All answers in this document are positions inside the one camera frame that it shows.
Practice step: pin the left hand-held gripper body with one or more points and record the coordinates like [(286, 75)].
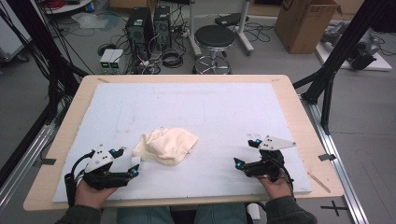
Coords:
[(99, 179)]

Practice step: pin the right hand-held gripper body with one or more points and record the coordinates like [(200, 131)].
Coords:
[(267, 166)]

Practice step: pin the cream cloth with egg print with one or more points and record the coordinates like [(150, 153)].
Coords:
[(168, 146)]

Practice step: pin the person's left hand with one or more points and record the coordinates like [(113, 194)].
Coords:
[(91, 197)]

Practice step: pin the person's right hand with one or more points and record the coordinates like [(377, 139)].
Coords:
[(278, 189)]

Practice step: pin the person's left leg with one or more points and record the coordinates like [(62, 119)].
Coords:
[(143, 216)]

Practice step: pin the person's leg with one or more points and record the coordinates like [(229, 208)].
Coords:
[(219, 214), (143, 216)]

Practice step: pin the white object under table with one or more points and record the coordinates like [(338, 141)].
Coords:
[(253, 211)]

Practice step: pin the light wooden table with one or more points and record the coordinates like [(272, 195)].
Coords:
[(299, 118)]

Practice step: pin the thin wooden stick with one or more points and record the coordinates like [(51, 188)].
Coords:
[(319, 182)]

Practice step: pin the black tape strip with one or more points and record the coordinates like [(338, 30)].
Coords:
[(48, 161), (327, 157)]

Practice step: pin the person's right leg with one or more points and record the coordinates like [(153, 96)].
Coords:
[(219, 214)]

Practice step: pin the white foam mat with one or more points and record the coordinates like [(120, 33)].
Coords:
[(193, 105)]

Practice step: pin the black tape cross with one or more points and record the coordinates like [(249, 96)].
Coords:
[(334, 207)]

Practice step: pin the white power supply unit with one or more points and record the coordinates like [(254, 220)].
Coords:
[(106, 59), (117, 59)]

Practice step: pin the black round stool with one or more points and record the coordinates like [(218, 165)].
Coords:
[(214, 36)]

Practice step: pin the white stand leg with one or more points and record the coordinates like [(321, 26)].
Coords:
[(193, 34), (244, 28)]

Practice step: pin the brown cardboard box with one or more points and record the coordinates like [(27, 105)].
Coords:
[(303, 28)]

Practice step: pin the large black computer tower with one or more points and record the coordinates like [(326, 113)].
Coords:
[(138, 28)]

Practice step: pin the flat black device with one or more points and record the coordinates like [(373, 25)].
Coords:
[(230, 19)]

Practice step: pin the slim black computer tower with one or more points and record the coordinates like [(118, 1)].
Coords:
[(162, 26)]

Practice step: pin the clear plastic bag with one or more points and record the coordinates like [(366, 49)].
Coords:
[(90, 20)]

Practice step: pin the grey and black machine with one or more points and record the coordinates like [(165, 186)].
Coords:
[(362, 54)]

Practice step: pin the white floor board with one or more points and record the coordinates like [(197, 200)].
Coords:
[(381, 63)]

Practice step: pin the round white table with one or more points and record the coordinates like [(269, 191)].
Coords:
[(71, 6)]

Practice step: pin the silver aluminium rail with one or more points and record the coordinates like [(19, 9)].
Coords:
[(336, 168), (25, 158)]

